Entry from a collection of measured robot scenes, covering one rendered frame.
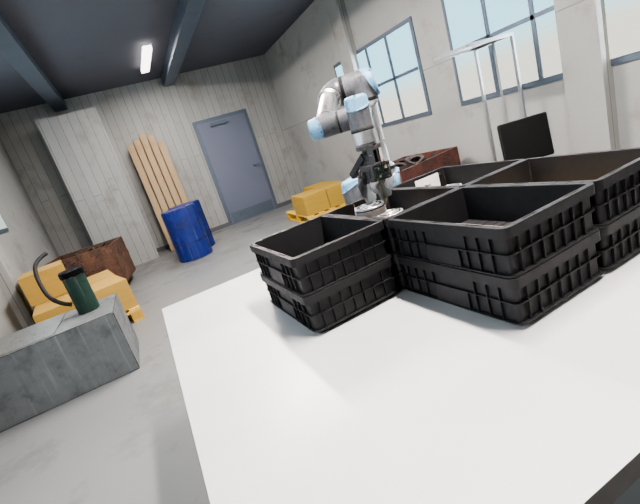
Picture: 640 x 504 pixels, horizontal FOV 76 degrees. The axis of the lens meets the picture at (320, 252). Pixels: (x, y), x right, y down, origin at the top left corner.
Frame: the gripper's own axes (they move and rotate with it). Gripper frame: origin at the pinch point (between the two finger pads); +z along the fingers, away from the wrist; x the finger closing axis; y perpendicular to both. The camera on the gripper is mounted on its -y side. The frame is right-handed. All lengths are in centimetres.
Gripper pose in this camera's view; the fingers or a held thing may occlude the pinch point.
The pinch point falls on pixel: (377, 205)
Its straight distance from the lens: 138.8
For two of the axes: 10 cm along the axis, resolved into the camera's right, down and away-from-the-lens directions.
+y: 4.4, 1.1, -8.9
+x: 8.6, -3.5, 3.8
